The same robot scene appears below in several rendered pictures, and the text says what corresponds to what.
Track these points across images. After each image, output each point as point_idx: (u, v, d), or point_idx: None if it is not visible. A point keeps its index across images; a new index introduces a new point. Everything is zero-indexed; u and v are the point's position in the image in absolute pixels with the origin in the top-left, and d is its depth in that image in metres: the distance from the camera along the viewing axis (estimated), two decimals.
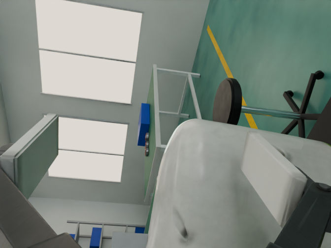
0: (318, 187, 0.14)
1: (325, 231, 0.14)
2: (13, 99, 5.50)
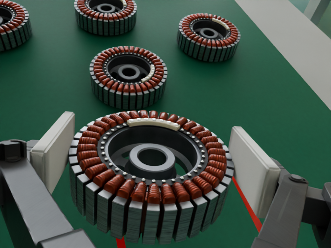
0: (291, 178, 0.15)
1: None
2: None
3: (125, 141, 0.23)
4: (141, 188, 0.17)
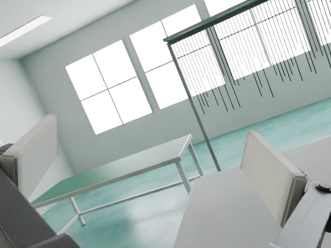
0: (318, 187, 0.14)
1: (325, 231, 0.14)
2: None
3: None
4: None
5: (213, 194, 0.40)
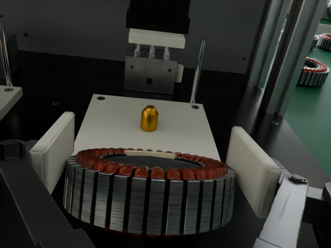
0: (291, 179, 0.15)
1: None
2: None
3: None
4: None
5: None
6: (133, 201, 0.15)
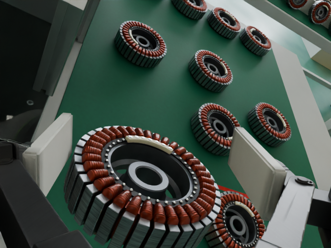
0: (297, 180, 0.14)
1: None
2: None
3: (229, 207, 0.50)
4: (233, 244, 0.44)
5: None
6: (133, 238, 0.17)
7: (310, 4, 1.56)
